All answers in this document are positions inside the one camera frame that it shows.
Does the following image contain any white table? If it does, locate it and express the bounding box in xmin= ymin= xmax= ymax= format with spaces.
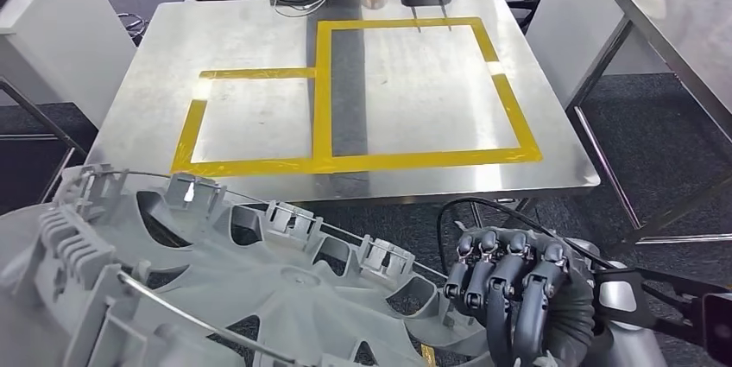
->
xmin=0 ymin=0 xmax=137 ymax=128
xmin=525 ymin=0 xmax=732 ymax=109

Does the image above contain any steel workbench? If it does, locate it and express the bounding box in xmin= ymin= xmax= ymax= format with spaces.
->
xmin=0 ymin=77 xmax=88 ymax=206
xmin=565 ymin=0 xmax=732 ymax=246
xmin=85 ymin=0 xmax=602 ymax=231

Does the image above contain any yellow workbench tape marking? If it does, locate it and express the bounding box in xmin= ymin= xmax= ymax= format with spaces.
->
xmin=170 ymin=16 xmax=543 ymax=177

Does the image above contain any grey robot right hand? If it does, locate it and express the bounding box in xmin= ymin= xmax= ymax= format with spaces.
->
xmin=443 ymin=226 xmax=596 ymax=367

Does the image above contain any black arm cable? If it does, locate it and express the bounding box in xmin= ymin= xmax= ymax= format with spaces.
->
xmin=437 ymin=197 xmax=619 ymax=274

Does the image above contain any silver plastic wheel hubcap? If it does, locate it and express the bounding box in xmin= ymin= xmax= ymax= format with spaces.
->
xmin=0 ymin=162 xmax=493 ymax=367

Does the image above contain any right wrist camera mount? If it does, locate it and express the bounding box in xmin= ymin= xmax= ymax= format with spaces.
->
xmin=591 ymin=265 xmax=732 ymax=367

